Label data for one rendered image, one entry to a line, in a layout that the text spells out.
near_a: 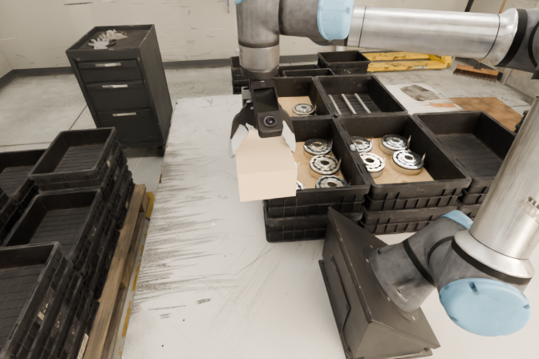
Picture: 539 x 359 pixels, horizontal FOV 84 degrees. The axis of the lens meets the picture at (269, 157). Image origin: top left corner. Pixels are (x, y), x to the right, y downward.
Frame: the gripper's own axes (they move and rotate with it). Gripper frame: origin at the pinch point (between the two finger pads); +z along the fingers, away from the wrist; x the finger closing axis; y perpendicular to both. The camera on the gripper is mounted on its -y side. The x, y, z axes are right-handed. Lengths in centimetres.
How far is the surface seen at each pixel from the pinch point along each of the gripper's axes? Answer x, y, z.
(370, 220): -33.8, 4.5, 32.3
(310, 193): -13.3, 4.3, 17.4
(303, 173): -16.7, 23.5, 26.5
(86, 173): 77, 67, 50
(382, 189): -34.0, 3.1, 17.7
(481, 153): -86, 25, 27
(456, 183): -55, 2, 17
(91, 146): 89, 105, 59
